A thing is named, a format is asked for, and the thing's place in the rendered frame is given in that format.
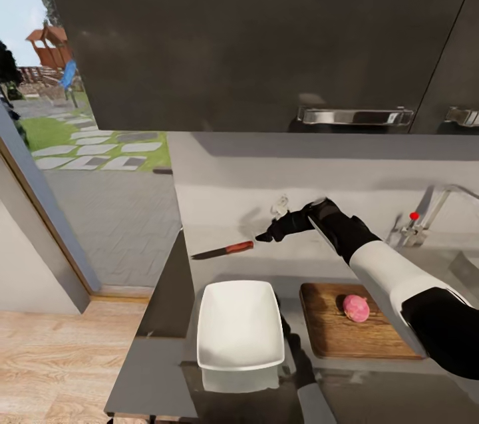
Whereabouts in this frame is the vidalia onion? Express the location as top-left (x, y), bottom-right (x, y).
top-left (342, 294), bottom-right (370, 323)

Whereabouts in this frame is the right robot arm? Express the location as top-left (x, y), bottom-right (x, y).
top-left (255, 196), bottom-right (479, 406)

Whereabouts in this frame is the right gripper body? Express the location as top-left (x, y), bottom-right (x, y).
top-left (268, 210), bottom-right (303, 242)

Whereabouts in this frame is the cutting board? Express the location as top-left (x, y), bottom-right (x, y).
top-left (300, 283), bottom-right (422, 359)

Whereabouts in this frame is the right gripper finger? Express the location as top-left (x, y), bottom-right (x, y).
top-left (255, 229), bottom-right (273, 242)

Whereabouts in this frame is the parer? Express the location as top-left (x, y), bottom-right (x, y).
top-left (194, 241), bottom-right (253, 258)

